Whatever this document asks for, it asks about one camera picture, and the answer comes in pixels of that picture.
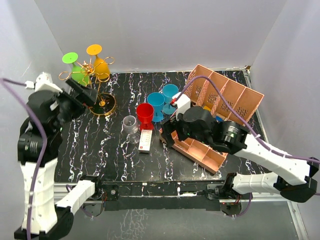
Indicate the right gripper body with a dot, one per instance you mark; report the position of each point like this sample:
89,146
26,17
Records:
184,130

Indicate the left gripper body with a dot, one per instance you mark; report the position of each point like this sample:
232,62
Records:
70,107

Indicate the green wine glass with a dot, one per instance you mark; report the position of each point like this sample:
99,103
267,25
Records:
78,73

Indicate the red wine glass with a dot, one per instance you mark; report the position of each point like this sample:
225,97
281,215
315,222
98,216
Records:
145,113

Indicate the blue wine glass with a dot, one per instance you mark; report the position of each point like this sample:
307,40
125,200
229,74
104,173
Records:
157,101
168,92

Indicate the clear wine glass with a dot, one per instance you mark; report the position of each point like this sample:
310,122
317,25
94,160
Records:
131,128

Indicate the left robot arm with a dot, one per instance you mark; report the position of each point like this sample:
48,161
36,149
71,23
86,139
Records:
49,108

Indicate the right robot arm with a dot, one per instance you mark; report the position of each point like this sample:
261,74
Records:
288,176

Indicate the orange wine glass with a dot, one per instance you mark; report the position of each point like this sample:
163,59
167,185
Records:
101,68

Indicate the yellow eraser block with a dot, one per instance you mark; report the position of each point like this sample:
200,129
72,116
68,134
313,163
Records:
206,108

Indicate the white small box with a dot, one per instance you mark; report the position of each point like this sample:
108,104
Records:
145,141

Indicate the pink desk organizer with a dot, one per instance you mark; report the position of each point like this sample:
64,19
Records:
218,91

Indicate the black front base bar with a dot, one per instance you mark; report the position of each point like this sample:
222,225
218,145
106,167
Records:
169,195

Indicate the gold wire glass rack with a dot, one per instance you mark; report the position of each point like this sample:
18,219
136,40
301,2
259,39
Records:
106,102

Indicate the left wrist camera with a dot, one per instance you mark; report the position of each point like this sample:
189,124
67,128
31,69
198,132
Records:
43,82

